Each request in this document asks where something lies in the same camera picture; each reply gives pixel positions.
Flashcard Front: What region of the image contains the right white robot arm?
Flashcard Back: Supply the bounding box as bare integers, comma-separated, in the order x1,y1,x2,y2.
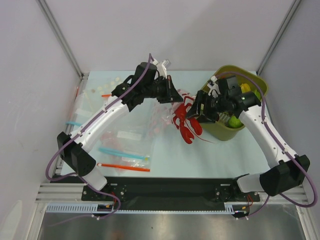
185,75,310,201

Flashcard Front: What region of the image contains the olive green plastic bin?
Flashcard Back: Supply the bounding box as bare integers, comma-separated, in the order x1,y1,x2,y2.
200,65,269,141

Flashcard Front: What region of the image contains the green toy star fruit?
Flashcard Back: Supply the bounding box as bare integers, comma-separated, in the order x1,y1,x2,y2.
253,89,262,101

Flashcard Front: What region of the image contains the bag with white pieces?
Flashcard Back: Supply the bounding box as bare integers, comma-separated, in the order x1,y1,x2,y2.
89,76,122,96

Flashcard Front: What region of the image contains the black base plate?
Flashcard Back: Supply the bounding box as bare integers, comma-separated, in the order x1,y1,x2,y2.
81,176,260,211

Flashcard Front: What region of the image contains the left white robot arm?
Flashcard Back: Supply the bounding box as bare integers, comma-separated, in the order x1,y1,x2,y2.
57,59,183,200

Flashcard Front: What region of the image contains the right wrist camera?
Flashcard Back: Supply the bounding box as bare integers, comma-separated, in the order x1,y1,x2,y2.
207,75,220,98

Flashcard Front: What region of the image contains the bag with orange zipper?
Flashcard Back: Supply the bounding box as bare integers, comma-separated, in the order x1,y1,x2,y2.
96,126,154,172

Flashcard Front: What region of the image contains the aluminium frame rail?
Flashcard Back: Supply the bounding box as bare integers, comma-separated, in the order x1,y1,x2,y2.
35,183,84,203

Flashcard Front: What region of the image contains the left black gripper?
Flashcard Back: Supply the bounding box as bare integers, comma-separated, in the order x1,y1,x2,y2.
142,75,183,104

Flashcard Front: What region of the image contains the red toy lobster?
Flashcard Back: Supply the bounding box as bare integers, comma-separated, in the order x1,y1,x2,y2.
171,93,215,145

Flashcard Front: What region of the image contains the yellow toy fruit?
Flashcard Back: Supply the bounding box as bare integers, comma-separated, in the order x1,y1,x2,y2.
240,83,251,93

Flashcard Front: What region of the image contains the white cable duct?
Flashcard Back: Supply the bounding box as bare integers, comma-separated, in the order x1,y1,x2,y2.
46,203,98,214

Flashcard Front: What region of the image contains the clear red-zipper bag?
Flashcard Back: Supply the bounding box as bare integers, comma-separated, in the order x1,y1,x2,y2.
147,101,183,138

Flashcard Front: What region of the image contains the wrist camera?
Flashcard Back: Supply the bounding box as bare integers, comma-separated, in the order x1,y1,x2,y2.
207,75,220,98
152,58,171,79

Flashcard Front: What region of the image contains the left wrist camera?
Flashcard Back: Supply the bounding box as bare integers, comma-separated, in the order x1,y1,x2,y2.
152,58,171,79

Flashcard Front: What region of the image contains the far left blue-zipper bag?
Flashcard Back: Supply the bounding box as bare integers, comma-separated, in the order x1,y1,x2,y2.
66,86,105,127

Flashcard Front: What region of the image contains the bag with blue zipper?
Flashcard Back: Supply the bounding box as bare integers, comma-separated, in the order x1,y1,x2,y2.
98,126,154,163

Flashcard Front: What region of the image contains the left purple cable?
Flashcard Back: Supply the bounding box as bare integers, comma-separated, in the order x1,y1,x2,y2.
44,52,154,227

